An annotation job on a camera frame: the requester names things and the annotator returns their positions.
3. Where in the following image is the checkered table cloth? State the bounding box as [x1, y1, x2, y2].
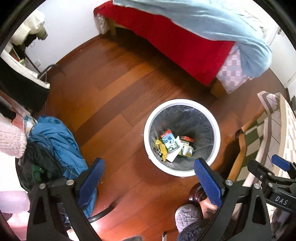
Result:
[228, 91, 295, 187]

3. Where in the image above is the tall white grey box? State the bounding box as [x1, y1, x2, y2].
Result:
[166, 136, 183, 162]

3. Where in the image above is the white barcode box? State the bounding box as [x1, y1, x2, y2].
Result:
[182, 145, 194, 157]

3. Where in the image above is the red bed sheet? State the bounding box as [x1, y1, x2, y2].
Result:
[93, 1, 234, 86]

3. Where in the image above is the white round trash bin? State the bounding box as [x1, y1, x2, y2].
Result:
[144, 99, 221, 178]

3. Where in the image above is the pink fluffy garment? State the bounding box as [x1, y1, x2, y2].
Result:
[0, 114, 27, 158]

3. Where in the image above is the blue cloth pile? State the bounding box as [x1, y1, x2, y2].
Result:
[16, 115, 88, 192]

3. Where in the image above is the blue red milk carton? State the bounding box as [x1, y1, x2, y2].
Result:
[161, 130, 180, 153]

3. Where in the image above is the yellow flat box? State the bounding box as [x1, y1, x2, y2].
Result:
[154, 140, 168, 162]

